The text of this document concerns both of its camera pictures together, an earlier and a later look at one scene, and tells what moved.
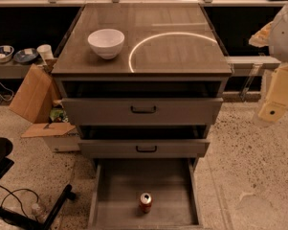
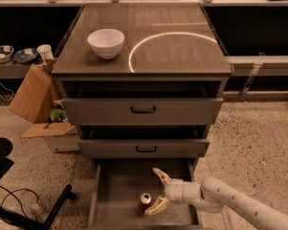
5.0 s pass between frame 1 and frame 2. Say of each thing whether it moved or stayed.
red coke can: stayed
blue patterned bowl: stayed
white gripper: moved
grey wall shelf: stayed
